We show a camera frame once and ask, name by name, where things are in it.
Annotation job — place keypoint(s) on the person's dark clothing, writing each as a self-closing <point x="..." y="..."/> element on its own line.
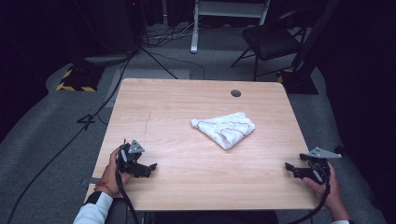
<point x="218" y="217"/>

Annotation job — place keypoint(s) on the white desk frame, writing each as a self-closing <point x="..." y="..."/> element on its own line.
<point x="195" y="28"/>

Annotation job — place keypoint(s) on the person's right hand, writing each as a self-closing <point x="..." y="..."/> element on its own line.
<point x="330" y="191"/>

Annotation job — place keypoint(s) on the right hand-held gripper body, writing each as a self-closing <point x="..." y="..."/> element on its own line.
<point x="319" y="168"/>

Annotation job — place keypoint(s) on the black slanted stand pole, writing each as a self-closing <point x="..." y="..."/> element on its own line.
<point x="314" y="37"/>

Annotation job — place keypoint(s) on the grey tape piece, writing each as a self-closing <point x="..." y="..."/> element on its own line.
<point x="93" y="180"/>

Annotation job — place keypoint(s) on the black chair armrest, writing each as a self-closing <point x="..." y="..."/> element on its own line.
<point x="116" y="211"/>

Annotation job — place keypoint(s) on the dark round table grommet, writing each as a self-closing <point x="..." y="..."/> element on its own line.
<point x="235" y="93"/>

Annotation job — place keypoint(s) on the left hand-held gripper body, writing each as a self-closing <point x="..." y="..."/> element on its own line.
<point x="132" y="163"/>

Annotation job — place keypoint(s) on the black folding chair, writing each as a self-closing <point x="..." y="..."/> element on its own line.
<point x="271" y="42"/>

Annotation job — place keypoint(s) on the person's left hand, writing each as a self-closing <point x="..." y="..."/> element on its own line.
<point x="109" y="177"/>

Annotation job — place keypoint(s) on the dark equipment stand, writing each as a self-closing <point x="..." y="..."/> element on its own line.
<point x="115" y="28"/>

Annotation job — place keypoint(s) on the black yellow striped base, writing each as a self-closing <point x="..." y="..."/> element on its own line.
<point x="79" y="79"/>
<point x="297" y="82"/>

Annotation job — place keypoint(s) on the white towel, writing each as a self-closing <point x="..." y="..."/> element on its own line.
<point x="225" y="127"/>

